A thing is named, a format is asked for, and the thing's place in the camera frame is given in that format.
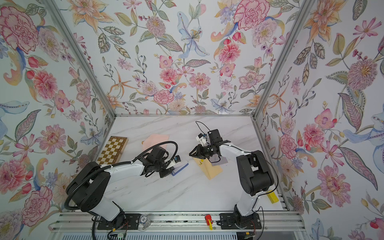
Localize yellow envelope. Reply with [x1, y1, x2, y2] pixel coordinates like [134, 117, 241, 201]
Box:
[193, 158, 223, 180]

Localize blue floral letter paper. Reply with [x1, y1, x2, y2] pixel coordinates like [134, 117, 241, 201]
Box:
[171, 162, 189, 176]

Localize grey envelope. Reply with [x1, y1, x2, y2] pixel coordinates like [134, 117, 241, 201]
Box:
[209, 154, 228, 166]

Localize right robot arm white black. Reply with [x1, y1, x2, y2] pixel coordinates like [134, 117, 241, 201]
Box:
[189, 130, 277, 222]

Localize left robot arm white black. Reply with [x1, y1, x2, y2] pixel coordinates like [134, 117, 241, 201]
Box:
[64, 146, 176, 223]

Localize pink envelope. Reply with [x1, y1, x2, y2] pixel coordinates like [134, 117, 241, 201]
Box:
[143, 134, 169, 150]

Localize wooden chessboard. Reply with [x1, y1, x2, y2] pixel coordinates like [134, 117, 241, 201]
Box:
[96, 136, 128, 165]

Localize round silver knob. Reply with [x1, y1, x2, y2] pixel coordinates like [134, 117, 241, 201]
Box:
[140, 215, 151, 229]

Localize red emergency stop button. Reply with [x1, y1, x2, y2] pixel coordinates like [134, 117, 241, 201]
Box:
[205, 215, 213, 231]

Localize small yellow block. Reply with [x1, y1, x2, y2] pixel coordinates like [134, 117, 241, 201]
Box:
[267, 191, 280, 204]

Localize small green circuit board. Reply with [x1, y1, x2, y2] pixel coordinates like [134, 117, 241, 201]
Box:
[107, 233, 126, 240]

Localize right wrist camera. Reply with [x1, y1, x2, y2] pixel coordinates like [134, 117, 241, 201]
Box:
[196, 134, 208, 147]

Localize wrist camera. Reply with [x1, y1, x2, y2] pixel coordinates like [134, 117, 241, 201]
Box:
[166, 155, 181, 169]
[196, 134, 208, 147]

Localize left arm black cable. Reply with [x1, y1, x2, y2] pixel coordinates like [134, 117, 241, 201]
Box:
[131, 140, 179, 164]

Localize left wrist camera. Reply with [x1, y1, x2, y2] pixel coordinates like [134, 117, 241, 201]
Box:
[166, 155, 181, 169]

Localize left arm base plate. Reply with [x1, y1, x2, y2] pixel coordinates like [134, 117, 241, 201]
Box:
[97, 214, 141, 231]

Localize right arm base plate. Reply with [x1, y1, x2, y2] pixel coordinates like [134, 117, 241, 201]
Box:
[217, 213, 263, 230]

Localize aluminium rail frame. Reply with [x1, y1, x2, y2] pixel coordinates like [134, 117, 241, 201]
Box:
[48, 211, 309, 240]

